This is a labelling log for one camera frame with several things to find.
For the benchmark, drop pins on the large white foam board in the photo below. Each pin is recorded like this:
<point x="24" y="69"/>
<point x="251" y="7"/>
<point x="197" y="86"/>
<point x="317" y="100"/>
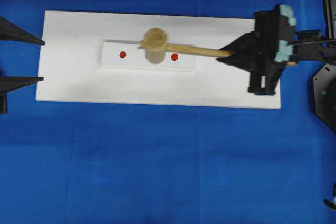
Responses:
<point x="70" y="62"/>

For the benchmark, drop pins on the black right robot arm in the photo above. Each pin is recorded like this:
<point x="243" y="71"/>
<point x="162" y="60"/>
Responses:
<point x="311" y="45"/>

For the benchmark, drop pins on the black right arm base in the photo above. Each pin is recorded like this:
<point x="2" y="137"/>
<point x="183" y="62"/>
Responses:
<point x="324" y="95"/>

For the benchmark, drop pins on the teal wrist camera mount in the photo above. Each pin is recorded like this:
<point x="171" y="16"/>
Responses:
<point x="285" y="33"/>

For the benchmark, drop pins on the small white raised block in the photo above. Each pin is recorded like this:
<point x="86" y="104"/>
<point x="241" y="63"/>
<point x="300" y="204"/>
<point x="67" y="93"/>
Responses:
<point x="136" y="58"/>

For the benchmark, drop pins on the wooden mallet hammer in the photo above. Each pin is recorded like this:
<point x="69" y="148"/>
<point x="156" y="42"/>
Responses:
<point x="155" y="43"/>

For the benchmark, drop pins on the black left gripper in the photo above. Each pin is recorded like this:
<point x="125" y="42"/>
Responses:
<point x="11" y="32"/>

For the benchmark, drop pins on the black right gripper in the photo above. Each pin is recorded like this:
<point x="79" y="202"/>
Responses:
<point x="265" y="72"/>

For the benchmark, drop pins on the red dot mark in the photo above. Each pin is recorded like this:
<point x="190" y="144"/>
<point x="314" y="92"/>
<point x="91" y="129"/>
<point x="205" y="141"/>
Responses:
<point x="122" y="54"/>
<point x="174" y="57"/>

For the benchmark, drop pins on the black clamp bottom right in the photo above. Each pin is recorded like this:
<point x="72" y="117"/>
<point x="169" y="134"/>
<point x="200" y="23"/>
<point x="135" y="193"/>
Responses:
<point x="331" y="204"/>

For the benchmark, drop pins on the left red dot mark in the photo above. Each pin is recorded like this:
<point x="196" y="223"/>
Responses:
<point x="122" y="54"/>

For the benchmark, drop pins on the right red dot mark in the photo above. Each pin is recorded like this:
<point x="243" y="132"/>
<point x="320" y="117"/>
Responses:
<point x="174" y="57"/>

